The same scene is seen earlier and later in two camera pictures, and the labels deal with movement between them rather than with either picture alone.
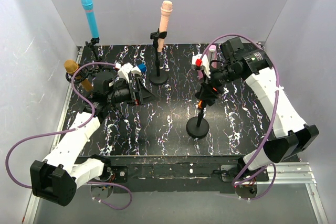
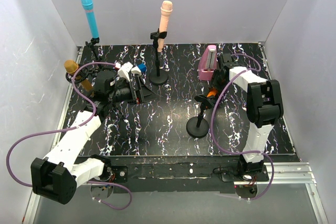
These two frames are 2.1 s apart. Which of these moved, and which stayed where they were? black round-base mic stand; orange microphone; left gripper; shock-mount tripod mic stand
Moved: orange microphone
Stayed: shock-mount tripod mic stand; left gripper; black round-base mic stand
